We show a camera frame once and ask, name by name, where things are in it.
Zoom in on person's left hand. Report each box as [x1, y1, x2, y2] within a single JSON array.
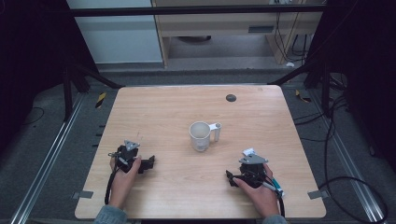
[[108, 155, 143, 210]]

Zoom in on aluminium floor rail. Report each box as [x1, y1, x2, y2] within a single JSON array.
[[309, 90, 387, 224], [8, 92, 86, 224]]

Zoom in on black horizontal frame bar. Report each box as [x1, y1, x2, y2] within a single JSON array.
[[70, 4, 327, 18]]

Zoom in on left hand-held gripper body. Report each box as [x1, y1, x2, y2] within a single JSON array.
[[107, 139, 141, 174]]

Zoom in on yellow black striped tape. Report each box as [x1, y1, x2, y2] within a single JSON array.
[[94, 91, 107, 109], [294, 89, 312, 104]]

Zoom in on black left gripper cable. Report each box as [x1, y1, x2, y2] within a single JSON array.
[[104, 167, 120, 205]]

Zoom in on thin black floor cable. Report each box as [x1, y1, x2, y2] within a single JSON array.
[[21, 106, 46, 126]]

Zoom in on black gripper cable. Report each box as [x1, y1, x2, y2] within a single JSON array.
[[104, 167, 120, 205], [277, 194, 287, 217]]

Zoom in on white cabinet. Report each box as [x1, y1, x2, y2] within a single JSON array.
[[66, 0, 164, 64]]

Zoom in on white cup with handle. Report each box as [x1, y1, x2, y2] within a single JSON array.
[[188, 120, 223, 153]]

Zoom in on black cables under desk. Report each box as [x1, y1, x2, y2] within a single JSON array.
[[274, 11, 309, 63]]

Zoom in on light wooden desk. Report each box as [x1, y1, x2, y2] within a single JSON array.
[[150, 0, 327, 69]]

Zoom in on long black floor cable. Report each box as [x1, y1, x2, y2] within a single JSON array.
[[293, 92, 390, 224]]

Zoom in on teal and white plug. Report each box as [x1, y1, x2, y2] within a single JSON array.
[[271, 176, 286, 198]]

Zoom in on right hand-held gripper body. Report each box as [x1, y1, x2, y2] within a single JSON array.
[[237, 153, 270, 189]]

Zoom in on person's right hand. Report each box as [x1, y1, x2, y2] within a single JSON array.
[[233, 163, 281, 218]]

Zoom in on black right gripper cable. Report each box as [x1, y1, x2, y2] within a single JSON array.
[[277, 194, 287, 217]]

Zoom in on grey metal table bracket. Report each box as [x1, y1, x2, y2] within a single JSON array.
[[307, 189, 331, 201], [72, 190, 94, 200]]

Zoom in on black metal stand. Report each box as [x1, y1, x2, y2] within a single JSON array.
[[61, 61, 125, 123], [267, 59, 332, 119]]

